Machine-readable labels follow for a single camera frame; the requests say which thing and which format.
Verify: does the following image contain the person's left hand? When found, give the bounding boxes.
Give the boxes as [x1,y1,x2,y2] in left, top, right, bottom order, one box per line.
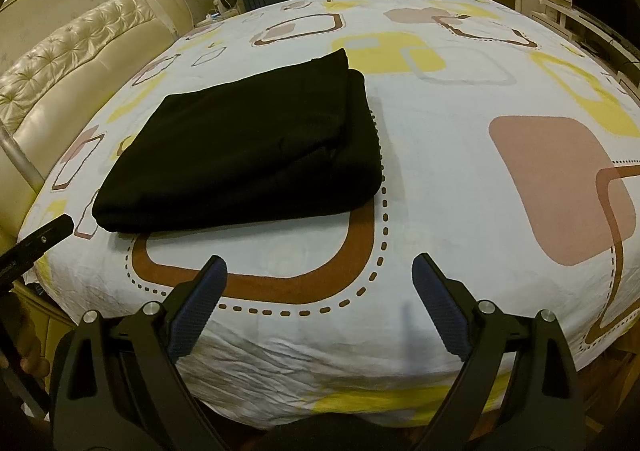
[19,326,52,378]

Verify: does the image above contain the white patterned bed sheet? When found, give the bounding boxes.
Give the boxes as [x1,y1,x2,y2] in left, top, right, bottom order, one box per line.
[17,0,640,432]

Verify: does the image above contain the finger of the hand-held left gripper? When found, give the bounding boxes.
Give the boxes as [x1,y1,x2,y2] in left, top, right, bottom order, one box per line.
[0,213,76,290]

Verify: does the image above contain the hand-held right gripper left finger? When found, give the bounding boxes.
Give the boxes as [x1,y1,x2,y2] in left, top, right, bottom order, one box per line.
[50,255,231,451]

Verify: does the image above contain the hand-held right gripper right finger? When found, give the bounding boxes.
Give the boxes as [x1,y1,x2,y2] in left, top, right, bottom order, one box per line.
[411,252,589,451]

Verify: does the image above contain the white nightstand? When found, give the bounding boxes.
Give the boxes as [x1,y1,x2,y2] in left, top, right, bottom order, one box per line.
[192,8,242,30]

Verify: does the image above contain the white television stand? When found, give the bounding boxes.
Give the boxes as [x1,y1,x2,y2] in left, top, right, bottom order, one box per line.
[542,0,640,99]

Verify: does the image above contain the black pants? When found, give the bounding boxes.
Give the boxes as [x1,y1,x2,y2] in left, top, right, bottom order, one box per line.
[92,48,385,235]

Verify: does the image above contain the silver metal pole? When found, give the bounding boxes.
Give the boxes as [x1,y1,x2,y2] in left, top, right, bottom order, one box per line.
[0,123,47,192]

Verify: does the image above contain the cream tufted headboard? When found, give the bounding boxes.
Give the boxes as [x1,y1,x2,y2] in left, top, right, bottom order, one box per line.
[0,0,193,242]

